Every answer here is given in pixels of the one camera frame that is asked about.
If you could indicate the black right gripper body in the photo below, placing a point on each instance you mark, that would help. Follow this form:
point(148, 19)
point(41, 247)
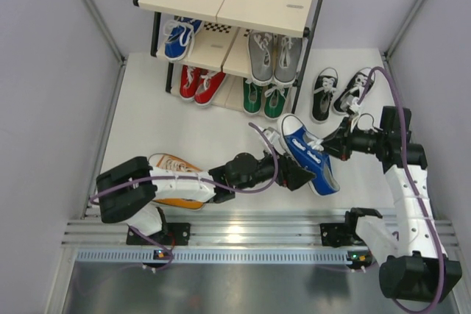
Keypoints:
point(362, 140)

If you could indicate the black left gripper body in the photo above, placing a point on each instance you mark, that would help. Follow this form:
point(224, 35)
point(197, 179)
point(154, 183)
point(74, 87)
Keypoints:
point(266, 168)

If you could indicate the blue sneaker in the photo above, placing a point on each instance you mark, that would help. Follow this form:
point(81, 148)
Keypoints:
point(305, 148)
point(180, 36)

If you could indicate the black sneaker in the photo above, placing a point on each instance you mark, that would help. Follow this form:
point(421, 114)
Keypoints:
point(325, 86)
point(355, 88)

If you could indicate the green sneaker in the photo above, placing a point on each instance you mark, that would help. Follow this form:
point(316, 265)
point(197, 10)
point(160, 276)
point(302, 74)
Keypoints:
point(276, 98)
point(252, 97)

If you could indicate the red sneaker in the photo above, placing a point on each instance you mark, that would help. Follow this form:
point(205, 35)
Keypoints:
point(209, 84)
point(189, 82)

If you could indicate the grey sneaker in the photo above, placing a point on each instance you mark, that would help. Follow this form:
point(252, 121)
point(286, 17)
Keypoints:
point(260, 48)
point(289, 51)

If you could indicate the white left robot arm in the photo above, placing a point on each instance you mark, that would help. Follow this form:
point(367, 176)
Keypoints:
point(125, 193)

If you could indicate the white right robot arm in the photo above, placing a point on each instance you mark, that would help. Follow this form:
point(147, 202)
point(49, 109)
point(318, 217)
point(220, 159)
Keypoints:
point(413, 265)

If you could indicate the beige three-tier shoe shelf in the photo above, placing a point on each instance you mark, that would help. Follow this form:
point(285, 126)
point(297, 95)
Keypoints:
point(221, 45)

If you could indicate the orange sneaker lower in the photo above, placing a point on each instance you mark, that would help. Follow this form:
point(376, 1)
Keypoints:
point(181, 203)

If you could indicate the orange sneaker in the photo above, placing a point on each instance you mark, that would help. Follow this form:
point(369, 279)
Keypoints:
point(172, 163)
point(181, 203)

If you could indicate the orange sneaker upper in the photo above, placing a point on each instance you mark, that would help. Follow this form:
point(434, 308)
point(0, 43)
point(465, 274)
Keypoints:
point(172, 163)

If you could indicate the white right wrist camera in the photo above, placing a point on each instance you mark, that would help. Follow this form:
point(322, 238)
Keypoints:
point(353, 106)

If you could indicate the aluminium mounting rail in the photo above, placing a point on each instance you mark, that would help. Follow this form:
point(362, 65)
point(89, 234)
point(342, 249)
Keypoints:
point(220, 237)

